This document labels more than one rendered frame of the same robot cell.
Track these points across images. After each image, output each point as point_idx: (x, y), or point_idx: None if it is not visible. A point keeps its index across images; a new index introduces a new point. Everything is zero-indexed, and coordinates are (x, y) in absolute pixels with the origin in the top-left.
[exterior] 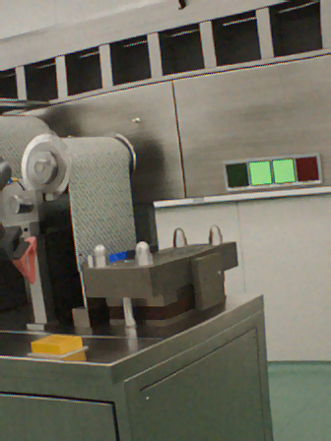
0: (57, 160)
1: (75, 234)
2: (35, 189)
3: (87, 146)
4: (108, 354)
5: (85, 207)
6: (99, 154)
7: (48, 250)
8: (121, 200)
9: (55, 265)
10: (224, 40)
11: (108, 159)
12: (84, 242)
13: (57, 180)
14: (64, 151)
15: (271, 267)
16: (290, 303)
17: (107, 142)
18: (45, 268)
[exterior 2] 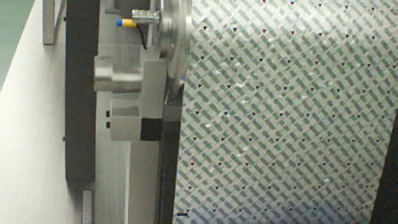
0: (177, 27)
1: (177, 179)
2: (146, 60)
3: (281, 8)
4: None
5: (225, 134)
6: (314, 33)
7: (163, 167)
8: (355, 133)
9: (171, 195)
10: None
11: (340, 49)
12: (201, 196)
13: (173, 65)
14: (185, 13)
15: None
16: None
17: (367, 5)
18: (147, 193)
